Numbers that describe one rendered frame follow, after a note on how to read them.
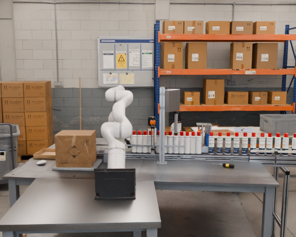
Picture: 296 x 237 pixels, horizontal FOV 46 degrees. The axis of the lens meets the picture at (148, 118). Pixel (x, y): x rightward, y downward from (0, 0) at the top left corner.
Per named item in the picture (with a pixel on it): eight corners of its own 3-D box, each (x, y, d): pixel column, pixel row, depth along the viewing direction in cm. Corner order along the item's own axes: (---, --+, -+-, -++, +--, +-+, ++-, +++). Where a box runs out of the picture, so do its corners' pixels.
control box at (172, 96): (180, 110, 311) (180, 89, 308) (168, 112, 298) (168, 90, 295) (170, 109, 318) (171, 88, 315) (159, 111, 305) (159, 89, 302)
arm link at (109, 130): (125, 148, 239) (126, 119, 252) (98, 148, 238) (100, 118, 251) (125, 156, 249) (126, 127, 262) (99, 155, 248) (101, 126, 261)
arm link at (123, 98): (110, 141, 253) (132, 142, 254) (110, 130, 244) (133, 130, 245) (113, 98, 289) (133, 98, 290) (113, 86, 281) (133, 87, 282)
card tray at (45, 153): (73, 152, 344) (73, 148, 343) (65, 159, 318) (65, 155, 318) (43, 152, 347) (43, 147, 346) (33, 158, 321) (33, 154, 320)
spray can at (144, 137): (148, 152, 327) (148, 130, 323) (147, 153, 321) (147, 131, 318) (142, 152, 327) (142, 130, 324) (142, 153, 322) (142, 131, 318)
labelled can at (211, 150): (213, 153, 321) (214, 131, 318) (214, 154, 316) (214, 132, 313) (207, 153, 322) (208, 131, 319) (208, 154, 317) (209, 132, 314)
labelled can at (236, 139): (238, 154, 319) (239, 131, 316) (239, 155, 314) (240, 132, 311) (232, 153, 320) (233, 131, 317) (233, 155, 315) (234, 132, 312)
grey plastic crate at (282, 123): (299, 129, 484) (300, 114, 481) (316, 135, 445) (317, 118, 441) (258, 130, 478) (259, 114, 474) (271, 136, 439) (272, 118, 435)
